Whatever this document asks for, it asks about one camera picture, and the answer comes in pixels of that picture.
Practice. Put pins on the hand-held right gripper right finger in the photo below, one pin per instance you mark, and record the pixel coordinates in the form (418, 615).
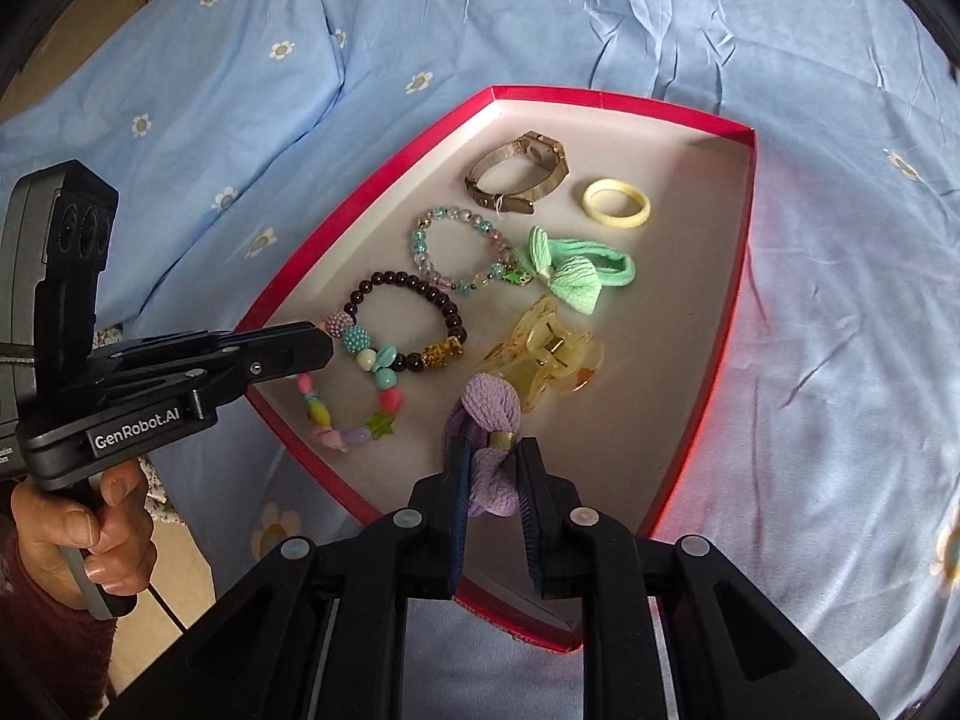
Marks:
(529, 510)

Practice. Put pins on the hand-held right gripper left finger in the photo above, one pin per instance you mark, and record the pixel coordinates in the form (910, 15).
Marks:
(457, 510)

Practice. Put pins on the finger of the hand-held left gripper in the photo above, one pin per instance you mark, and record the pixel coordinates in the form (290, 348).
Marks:
(172, 345)
(292, 360)

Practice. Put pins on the yellow hair claw clip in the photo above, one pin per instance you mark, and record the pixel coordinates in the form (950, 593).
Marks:
(555, 367)

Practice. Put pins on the red cardboard box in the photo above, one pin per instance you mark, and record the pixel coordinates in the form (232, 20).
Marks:
(675, 277)

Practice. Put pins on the metal mesh-band wristwatch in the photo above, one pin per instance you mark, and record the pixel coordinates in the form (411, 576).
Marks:
(487, 165)

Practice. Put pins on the person's left forearm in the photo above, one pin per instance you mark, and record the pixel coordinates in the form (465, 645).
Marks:
(45, 652)

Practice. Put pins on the person's left hand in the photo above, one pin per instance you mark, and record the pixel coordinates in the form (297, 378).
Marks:
(67, 532)

